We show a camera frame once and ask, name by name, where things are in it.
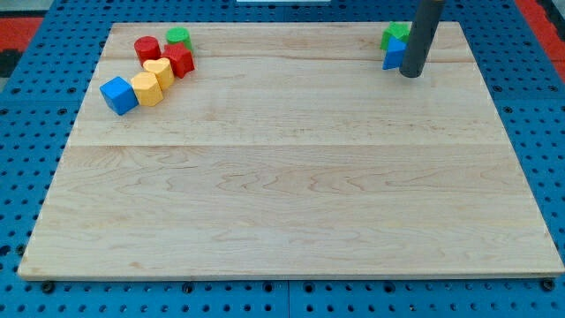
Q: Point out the yellow hexagon block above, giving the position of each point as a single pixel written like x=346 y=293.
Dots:
x=147 y=89

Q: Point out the green cylinder block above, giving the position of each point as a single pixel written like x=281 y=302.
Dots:
x=178 y=38

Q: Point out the red cylinder block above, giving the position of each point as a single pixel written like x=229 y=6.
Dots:
x=147 y=48

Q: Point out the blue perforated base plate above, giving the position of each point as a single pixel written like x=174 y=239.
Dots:
x=42 y=97

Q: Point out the light wooden board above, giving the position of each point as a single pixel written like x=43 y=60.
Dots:
x=289 y=153

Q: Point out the blue triangle block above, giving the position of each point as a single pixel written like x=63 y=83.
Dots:
x=394 y=54

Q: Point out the blue cube block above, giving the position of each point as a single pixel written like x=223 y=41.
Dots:
x=119 y=95

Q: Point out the red star block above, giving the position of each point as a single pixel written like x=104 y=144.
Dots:
x=180 y=58

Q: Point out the yellow heart block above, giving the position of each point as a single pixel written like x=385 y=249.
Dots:
x=162 y=70

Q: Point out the green star block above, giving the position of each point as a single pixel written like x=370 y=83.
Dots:
x=399 y=31

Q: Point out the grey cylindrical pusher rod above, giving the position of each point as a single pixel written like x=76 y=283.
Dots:
x=423 y=29

